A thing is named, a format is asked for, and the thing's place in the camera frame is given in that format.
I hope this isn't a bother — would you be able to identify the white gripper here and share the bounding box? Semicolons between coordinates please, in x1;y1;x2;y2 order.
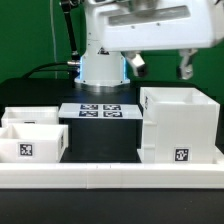
96;0;224;80

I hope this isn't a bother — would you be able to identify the white drawer with knob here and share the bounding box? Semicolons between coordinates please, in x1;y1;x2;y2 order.
0;124;69;163

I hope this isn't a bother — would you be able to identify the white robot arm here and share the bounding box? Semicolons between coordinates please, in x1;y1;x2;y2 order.
74;0;224;92

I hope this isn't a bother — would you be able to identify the white drawer cabinet box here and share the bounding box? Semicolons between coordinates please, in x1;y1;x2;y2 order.
138;87;220;164

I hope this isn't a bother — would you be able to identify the white marker base plate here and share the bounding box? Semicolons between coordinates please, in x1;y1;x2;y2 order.
59;103;142;120

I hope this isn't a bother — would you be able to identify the black cable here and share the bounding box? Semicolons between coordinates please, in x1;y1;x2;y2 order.
21;61;76;80

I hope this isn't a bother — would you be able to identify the white hanging cable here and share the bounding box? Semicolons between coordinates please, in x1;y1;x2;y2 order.
49;0;58;80

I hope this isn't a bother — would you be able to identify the white front boundary rail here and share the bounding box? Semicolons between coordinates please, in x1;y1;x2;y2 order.
0;146;224;190

